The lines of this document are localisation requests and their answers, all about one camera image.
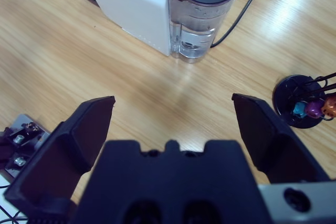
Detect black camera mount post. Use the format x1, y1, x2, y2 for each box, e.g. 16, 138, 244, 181
0, 121, 43, 173

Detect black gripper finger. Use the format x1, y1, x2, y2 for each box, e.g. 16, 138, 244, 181
230, 93, 330, 185
4, 95, 117, 224

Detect white capsule coffee machine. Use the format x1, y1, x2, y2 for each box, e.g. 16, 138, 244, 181
77, 0, 172, 57

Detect grey camera mount plate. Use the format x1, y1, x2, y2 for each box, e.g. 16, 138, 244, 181
4, 114, 53, 180

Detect purple coffee capsule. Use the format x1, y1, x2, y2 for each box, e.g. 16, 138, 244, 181
306, 98, 326, 119

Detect teal coffee capsule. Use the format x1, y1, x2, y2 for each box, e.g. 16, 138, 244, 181
292, 101, 308, 119

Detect orange coffee capsule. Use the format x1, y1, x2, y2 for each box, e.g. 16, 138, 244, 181
321, 94, 336, 120

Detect black capsule stand with rods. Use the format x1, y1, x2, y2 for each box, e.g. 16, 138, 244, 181
271, 71, 336, 130

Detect black power cable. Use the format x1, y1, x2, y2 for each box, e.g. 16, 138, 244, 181
209, 0, 273, 49

